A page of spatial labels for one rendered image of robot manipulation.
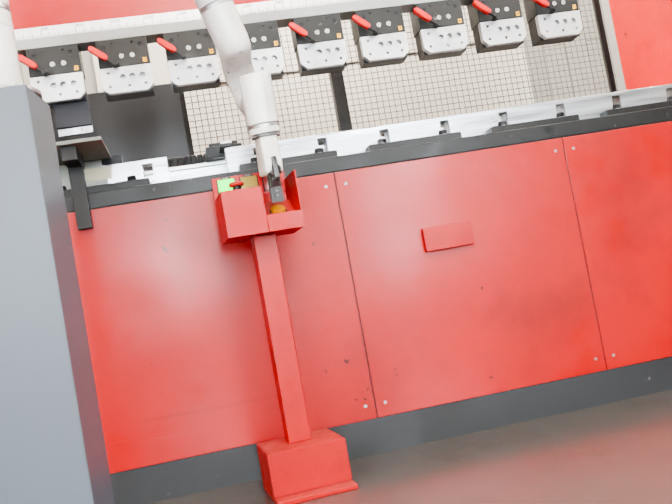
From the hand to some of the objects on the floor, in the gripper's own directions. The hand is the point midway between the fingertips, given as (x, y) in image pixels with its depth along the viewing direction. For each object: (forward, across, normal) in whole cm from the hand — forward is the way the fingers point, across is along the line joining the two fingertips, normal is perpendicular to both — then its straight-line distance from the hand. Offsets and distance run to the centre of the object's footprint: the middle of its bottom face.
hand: (276, 194), depth 215 cm
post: (+91, +98, -52) cm, 143 cm away
